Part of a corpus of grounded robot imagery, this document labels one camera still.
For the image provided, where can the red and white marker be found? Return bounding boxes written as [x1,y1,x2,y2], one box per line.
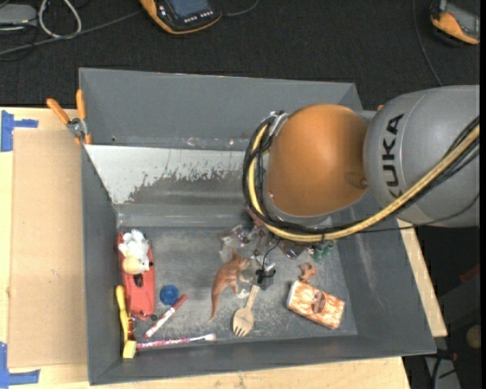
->
[143,293,189,340]

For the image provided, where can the grey metal bin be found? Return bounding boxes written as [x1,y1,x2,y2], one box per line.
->
[77,67,437,385]

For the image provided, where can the wooden fork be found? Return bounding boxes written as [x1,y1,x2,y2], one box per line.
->
[232,284,262,338]

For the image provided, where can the small brown toy animal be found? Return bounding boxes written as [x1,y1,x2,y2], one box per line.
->
[298,262,318,285]

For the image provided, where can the blue round cap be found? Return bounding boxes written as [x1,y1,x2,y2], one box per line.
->
[159,284,181,306]

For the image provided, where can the red toy car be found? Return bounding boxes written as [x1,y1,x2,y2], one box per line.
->
[117,233,157,320]

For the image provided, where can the red and white striped stick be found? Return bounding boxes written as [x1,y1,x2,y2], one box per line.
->
[135,332,218,350]

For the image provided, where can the brown toy dinosaur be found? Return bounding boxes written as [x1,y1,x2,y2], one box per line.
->
[207,249,253,322]

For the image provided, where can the brown cardboard board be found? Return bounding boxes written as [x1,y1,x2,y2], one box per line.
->
[6,127,89,369]

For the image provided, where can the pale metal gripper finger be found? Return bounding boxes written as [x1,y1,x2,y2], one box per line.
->
[229,224,254,246]
[219,236,241,263]

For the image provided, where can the yellow plastic tool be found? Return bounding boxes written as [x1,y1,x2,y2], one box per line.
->
[114,284,139,360]

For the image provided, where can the orange and white packet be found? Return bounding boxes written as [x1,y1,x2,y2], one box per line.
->
[285,280,347,331]

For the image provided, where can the white plush toy animal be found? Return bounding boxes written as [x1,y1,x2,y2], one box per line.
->
[117,229,155,276]

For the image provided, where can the black cylinder on white bracket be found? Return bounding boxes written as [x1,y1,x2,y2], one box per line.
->
[253,249,277,290]

